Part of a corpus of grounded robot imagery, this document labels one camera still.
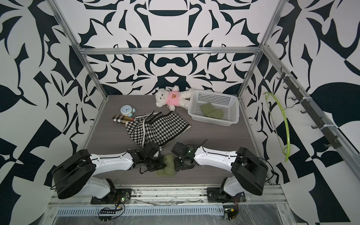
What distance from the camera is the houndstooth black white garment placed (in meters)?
0.93

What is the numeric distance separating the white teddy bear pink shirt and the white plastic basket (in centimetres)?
3

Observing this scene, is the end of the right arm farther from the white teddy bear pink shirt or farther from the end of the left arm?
the white teddy bear pink shirt

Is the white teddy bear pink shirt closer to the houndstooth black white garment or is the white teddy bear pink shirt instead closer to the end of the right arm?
the houndstooth black white garment

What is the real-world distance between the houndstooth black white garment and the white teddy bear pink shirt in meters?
0.06

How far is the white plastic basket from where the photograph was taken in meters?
1.00

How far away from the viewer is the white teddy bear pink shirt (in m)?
1.09
